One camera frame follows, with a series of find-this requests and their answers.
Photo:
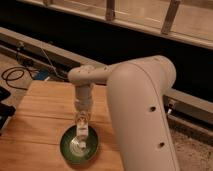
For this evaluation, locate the blue object on floor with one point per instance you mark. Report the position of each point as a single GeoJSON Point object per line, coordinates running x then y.
{"type": "Point", "coordinates": [41, 75]}

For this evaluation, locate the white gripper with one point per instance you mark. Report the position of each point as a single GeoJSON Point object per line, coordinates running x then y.
{"type": "Point", "coordinates": [83, 102]}

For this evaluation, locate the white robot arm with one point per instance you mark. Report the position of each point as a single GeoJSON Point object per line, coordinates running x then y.
{"type": "Point", "coordinates": [134, 91]}

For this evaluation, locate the small white bottle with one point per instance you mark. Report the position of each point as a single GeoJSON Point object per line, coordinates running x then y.
{"type": "Point", "coordinates": [82, 132]}

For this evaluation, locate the black equipment at left edge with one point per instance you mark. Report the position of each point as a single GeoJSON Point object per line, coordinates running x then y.
{"type": "Point", "coordinates": [6, 111]}

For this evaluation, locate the green ceramic bowl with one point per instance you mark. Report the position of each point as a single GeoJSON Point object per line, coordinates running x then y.
{"type": "Point", "coordinates": [78, 151]}

